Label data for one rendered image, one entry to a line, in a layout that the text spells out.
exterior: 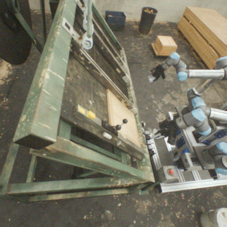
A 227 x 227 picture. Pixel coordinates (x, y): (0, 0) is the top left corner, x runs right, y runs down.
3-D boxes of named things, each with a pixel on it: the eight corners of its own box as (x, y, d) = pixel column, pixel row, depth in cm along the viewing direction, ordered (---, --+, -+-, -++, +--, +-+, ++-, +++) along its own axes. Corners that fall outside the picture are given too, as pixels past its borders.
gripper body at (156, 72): (149, 71, 145) (158, 62, 138) (155, 74, 150) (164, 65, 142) (151, 76, 141) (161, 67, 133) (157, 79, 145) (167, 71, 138)
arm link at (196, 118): (209, 122, 84) (202, 114, 81) (190, 129, 90) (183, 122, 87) (204, 113, 90) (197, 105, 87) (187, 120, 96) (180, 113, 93)
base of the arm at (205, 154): (211, 148, 146) (218, 144, 138) (219, 164, 137) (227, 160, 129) (197, 149, 143) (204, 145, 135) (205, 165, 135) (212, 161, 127)
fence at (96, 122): (140, 155, 149) (144, 154, 148) (72, 113, 81) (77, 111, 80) (139, 150, 152) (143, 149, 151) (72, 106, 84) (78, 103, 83)
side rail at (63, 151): (139, 183, 137) (151, 181, 133) (28, 154, 58) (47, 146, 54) (138, 176, 140) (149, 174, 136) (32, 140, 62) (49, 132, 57)
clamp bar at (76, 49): (133, 116, 176) (151, 109, 167) (49, 34, 91) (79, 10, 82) (131, 109, 182) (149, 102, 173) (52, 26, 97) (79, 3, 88)
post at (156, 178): (145, 190, 211) (166, 179, 151) (141, 191, 210) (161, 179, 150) (144, 186, 214) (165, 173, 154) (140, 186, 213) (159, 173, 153)
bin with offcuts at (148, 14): (152, 35, 498) (160, 14, 446) (138, 34, 489) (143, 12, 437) (149, 28, 528) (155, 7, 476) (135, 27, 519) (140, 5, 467)
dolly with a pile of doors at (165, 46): (171, 59, 423) (178, 46, 391) (154, 59, 415) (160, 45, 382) (165, 47, 459) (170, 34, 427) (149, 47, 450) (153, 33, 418)
